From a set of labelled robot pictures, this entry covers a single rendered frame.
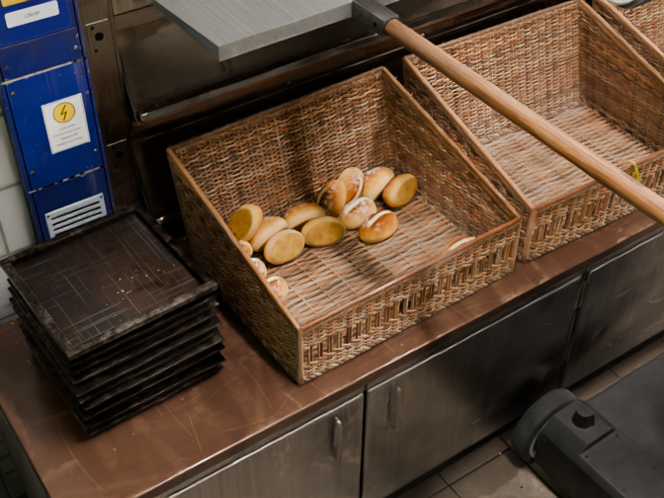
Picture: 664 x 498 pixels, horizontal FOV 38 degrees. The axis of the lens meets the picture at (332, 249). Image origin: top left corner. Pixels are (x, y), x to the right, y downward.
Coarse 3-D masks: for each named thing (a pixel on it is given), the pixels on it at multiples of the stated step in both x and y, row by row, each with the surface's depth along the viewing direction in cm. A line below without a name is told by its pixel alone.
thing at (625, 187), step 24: (408, 48) 154; (432, 48) 151; (456, 72) 147; (480, 96) 144; (504, 96) 141; (528, 120) 137; (552, 144) 134; (576, 144) 132; (600, 168) 129; (624, 192) 126; (648, 192) 125; (648, 216) 125
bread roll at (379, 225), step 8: (368, 216) 209; (376, 216) 208; (384, 216) 208; (392, 216) 209; (368, 224) 207; (376, 224) 207; (384, 224) 207; (392, 224) 209; (360, 232) 208; (368, 232) 207; (376, 232) 207; (384, 232) 208; (392, 232) 209; (368, 240) 208; (376, 240) 208
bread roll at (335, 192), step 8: (328, 184) 210; (336, 184) 209; (344, 184) 211; (320, 192) 211; (328, 192) 209; (336, 192) 209; (344, 192) 210; (320, 200) 211; (328, 200) 210; (336, 200) 210; (344, 200) 211; (328, 208) 211; (336, 208) 211
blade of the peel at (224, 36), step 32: (160, 0) 167; (192, 0) 167; (224, 0) 167; (256, 0) 168; (288, 0) 168; (320, 0) 168; (352, 0) 168; (384, 0) 167; (192, 32) 158; (224, 32) 159; (256, 32) 160; (288, 32) 158
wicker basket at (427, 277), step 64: (256, 128) 200; (320, 128) 210; (384, 128) 221; (192, 192) 188; (256, 192) 206; (448, 192) 211; (192, 256) 202; (256, 256) 206; (320, 256) 207; (384, 256) 207; (448, 256) 186; (512, 256) 201; (256, 320) 186; (320, 320) 173; (384, 320) 186
